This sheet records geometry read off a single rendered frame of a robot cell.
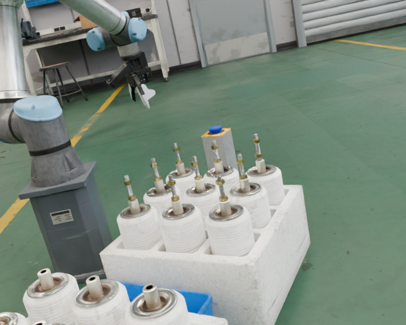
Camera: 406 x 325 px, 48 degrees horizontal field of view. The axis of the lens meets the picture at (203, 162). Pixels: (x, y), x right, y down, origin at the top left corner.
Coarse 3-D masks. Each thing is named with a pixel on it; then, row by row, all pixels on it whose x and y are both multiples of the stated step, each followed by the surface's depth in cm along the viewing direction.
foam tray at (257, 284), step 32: (288, 192) 118; (288, 224) 109; (128, 256) 103; (160, 256) 100; (192, 256) 97; (224, 256) 94; (256, 256) 92; (288, 256) 108; (192, 288) 98; (224, 288) 94; (256, 288) 91; (288, 288) 107; (256, 320) 94
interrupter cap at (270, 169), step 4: (268, 164) 119; (252, 168) 119; (268, 168) 117; (272, 168) 116; (248, 172) 116; (252, 172) 116; (256, 172) 116; (264, 172) 115; (268, 172) 114; (272, 172) 113; (252, 176) 114; (256, 176) 113; (260, 176) 113
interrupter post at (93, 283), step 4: (92, 276) 76; (96, 276) 76; (88, 280) 76; (92, 280) 76; (96, 280) 75; (88, 284) 75; (92, 284) 75; (96, 284) 75; (100, 284) 76; (88, 288) 75; (92, 288) 75; (96, 288) 75; (100, 288) 76; (92, 292) 75; (96, 292) 75; (100, 292) 76; (92, 296) 76; (96, 296) 75; (100, 296) 76
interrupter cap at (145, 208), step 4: (140, 204) 110; (144, 204) 110; (148, 204) 109; (128, 208) 109; (140, 208) 109; (144, 208) 108; (148, 208) 107; (124, 212) 108; (128, 212) 108; (140, 212) 106; (144, 212) 105; (120, 216) 107; (124, 216) 106; (128, 216) 105; (132, 216) 105; (136, 216) 104; (140, 216) 104
